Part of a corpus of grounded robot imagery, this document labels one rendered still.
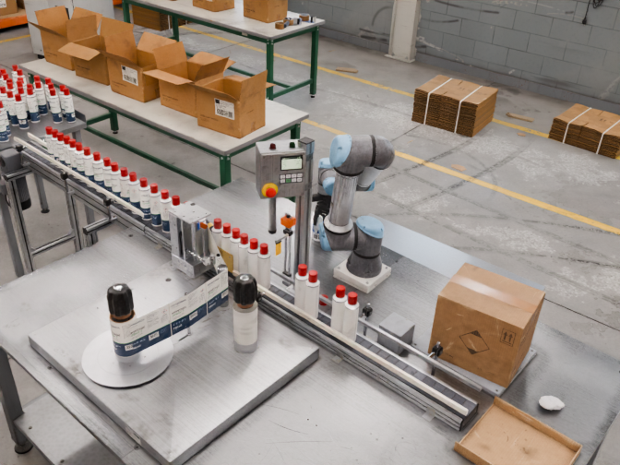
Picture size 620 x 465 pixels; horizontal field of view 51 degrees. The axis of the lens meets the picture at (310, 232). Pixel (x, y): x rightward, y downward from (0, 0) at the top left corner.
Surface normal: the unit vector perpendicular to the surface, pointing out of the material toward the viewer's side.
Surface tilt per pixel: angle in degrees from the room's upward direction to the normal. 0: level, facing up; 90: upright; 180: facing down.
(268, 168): 90
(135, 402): 0
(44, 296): 0
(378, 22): 90
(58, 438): 0
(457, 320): 90
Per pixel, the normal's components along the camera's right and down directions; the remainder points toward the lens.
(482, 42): -0.62, 0.40
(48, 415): 0.04, -0.84
